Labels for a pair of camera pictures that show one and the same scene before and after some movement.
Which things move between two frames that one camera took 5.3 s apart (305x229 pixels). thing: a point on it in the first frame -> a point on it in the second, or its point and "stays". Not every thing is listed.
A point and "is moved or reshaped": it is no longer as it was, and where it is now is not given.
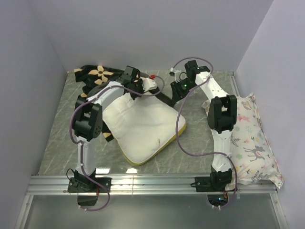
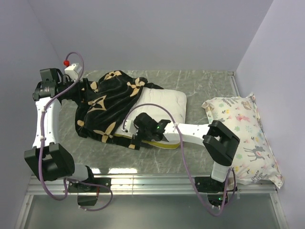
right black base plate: (203, 184) stays
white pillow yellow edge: (144, 127) is moved or reshaped
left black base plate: (85, 185) stays
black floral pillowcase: (88, 77) is moved or reshaped
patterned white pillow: (252, 159) stays
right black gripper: (177, 93) -> (137, 140)
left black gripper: (140, 82) -> (83, 95)
